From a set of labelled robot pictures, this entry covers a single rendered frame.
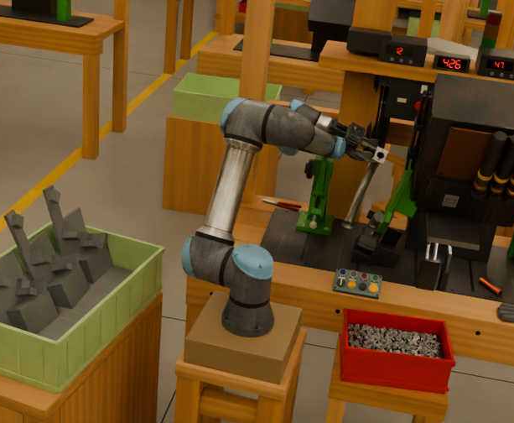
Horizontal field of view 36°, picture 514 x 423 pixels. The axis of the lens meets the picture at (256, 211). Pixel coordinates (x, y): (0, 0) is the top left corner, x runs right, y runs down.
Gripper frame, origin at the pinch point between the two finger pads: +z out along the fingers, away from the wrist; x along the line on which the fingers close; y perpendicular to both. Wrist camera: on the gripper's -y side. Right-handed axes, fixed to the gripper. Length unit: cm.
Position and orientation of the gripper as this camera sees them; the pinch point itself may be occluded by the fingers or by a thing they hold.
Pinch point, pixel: (377, 156)
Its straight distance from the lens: 274.5
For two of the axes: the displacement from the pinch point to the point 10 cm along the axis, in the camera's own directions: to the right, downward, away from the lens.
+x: 4.0, -8.3, 3.8
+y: 2.1, -3.2, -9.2
